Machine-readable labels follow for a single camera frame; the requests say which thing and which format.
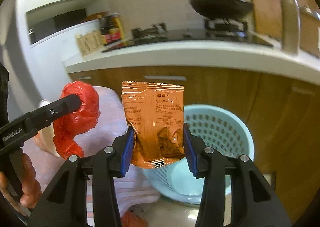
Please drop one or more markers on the left hand orange glove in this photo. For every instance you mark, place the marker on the left hand orange glove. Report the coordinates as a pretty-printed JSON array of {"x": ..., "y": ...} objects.
[{"x": 30, "y": 187}]

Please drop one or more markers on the black gas stove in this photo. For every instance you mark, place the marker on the black gas stove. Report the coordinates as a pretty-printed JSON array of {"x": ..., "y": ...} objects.
[{"x": 212, "y": 30}]

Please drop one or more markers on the beige woven basket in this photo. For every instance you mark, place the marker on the beige woven basket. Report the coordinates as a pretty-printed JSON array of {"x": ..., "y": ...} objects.
[{"x": 89, "y": 42}]

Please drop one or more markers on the stainless steel pot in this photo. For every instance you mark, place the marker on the stainless steel pot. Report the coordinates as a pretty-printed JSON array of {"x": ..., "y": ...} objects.
[{"x": 290, "y": 26}]

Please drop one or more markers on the pink patterned tablecloth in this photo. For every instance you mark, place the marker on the pink patterned tablecloth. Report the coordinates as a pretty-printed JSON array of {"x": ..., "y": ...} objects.
[{"x": 131, "y": 190}]

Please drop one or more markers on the wooden cutting board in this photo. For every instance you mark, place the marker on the wooden cutting board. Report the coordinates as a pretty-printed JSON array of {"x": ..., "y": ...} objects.
[{"x": 267, "y": 17}]

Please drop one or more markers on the dark sauce bottle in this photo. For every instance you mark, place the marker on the dark sauce bottle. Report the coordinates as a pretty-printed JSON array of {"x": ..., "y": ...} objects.
[{"x": 110, "y": 28}]

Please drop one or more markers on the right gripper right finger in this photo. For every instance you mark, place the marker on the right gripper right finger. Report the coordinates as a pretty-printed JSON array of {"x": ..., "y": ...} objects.
[{"x": 254, "y": 202}]

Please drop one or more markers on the red plastic bag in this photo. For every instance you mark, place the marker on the red plastic bag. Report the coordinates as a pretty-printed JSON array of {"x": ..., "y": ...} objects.
[{"x": 78, "y": 122}]

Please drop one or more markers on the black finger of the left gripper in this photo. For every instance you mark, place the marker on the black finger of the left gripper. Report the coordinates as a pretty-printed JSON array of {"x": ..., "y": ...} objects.
[{"x": 44, "y": 116}]

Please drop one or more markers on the light blue trash basket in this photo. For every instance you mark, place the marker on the light blue trash basket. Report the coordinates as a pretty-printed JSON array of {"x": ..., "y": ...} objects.
[{"x": 220, "y": 129}]

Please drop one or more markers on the white refrigerator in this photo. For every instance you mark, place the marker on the white refrigerator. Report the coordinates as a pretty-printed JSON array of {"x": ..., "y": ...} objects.
[{"x": 45, "y": 58}]

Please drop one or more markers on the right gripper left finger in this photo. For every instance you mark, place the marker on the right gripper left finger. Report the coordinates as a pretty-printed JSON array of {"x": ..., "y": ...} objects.
[{"x": 63, "y": 202}]

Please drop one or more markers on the orange snack wrapper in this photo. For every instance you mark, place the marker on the orange snack wrapper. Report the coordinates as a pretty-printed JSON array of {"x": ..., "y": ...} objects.
[{"x": 155, "y": 111}]

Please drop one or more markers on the wooden kitchen cabinet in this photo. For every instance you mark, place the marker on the wooden kitchen cabinet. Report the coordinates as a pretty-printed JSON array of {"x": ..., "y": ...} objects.
[{"x": 282, "y": 115}]

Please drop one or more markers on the black frying pan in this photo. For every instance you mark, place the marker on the black frying pan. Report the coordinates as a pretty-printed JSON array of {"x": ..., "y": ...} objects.
[{"x": 223, "y": 9}]

